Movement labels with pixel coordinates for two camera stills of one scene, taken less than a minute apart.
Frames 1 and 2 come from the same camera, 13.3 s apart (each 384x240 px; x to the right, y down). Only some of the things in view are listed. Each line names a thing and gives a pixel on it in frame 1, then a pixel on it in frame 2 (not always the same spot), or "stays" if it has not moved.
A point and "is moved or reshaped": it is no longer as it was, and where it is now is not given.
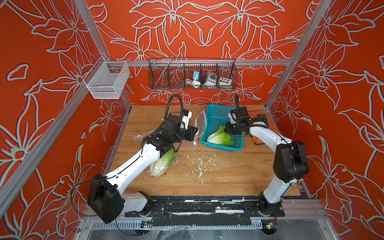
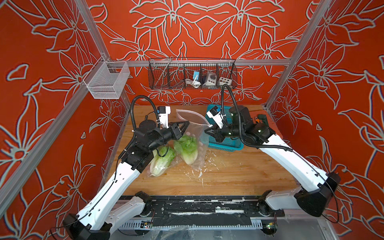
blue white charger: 195,73 stays
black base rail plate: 203,210 stays
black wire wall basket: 186,74 stays
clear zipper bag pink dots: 140,137 is moved or reshaped
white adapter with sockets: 211,79 stays
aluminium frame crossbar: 135,63 stays
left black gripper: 191,131 -> 175,131
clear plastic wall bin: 106,79 stays
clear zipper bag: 200,123 is moved or reshaped
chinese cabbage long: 159,167 stays
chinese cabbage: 221,137 is moved or reshaped
